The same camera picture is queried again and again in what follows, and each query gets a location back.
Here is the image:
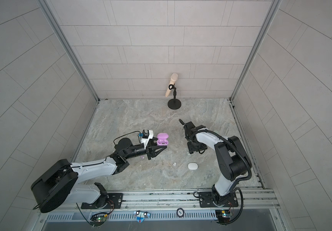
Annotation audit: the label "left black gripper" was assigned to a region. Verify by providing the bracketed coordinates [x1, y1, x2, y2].
[123, 139, 165, 163]

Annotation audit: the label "purple earbud charging case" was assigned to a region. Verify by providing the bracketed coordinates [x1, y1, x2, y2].
[156, 133, 169, 146]

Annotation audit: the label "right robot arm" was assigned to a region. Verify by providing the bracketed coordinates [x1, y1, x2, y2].
[179, 119, 252, 207]

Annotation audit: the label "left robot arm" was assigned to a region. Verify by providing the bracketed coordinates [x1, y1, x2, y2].
[31, 137, 167, 213]

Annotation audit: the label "white earbud charging case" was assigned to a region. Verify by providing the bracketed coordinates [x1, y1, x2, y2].
[188, 163, 198, 170]

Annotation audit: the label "black microphone stand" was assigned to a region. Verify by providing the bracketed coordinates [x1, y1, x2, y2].
[168, 86, 181, 110]

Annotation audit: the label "beige microphone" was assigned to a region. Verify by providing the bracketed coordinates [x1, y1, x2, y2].
[165, 73, 179, 97]

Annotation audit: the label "left green circuit board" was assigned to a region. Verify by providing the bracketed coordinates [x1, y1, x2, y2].
[90, 212, 109, 227]

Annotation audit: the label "green circuit board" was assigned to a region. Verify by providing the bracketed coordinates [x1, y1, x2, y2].
[215, 210, 231, 224]
[90, 212, 109, 227]

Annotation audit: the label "right green circuit board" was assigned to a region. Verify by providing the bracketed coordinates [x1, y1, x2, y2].
[215, 210, 231, 224]

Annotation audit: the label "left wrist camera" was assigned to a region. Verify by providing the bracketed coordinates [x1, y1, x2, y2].
[139, 130, 154, 150]

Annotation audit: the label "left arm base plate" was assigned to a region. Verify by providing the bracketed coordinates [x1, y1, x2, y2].
[80, 193, 124, 209]

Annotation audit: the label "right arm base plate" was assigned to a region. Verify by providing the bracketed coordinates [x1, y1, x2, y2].
[194, 192, 239, 208]

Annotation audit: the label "aluminium rail frame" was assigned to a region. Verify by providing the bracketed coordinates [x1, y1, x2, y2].
[37, 188, 281, 214]

